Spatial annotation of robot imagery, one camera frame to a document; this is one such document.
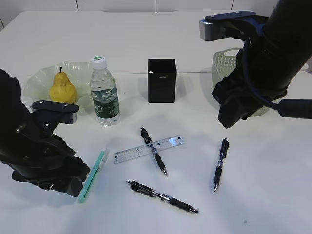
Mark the yellow pear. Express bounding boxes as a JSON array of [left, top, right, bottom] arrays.
[[50, 67, 77, 104]]

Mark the black pen at front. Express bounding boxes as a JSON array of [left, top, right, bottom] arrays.
[[127, 181, 199, 214]]

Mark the dark blue pen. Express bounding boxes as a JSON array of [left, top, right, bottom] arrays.
[[213, 138, 230, 192]]

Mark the green woven plastic basket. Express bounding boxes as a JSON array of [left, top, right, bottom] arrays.
[[211, 48, 270, 117]]

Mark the blue silver left wrist camera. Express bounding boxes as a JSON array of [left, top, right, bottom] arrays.
[[31, 100, 79, 124]]

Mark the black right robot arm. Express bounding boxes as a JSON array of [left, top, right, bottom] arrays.
[[212, 0, 312, 128]]

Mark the transparent plastic ruler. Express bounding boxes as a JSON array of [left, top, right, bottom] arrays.
[[113, 135, 184, 164]]

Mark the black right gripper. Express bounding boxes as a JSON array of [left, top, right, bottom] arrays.
[[212, 73, 263, 128]]

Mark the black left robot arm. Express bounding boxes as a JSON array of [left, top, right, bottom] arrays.
[[0, 70, 90, 197]]

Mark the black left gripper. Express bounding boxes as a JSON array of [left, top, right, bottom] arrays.
[[11, 134, 90, 197]]

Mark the clear water bottle green label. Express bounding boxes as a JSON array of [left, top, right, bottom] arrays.
[[90, 56, 120, 126]]

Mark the blue silver right wrist camera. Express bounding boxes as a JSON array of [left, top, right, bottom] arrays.
[[199, 11, 269, 41]]

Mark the black pen on ruler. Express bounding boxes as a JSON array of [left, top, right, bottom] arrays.
[[140, 127, 168, 176]]

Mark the black square pen holder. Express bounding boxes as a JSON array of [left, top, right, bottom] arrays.
[[148, 58, 177, 103]]

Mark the blue silver wrist camera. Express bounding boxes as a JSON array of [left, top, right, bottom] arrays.
[[31, 100, 79, 124], [199, 11, 269, 41]]

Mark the green wavy glass plate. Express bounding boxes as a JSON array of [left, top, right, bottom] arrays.
[[22, 61, 94, 115]]

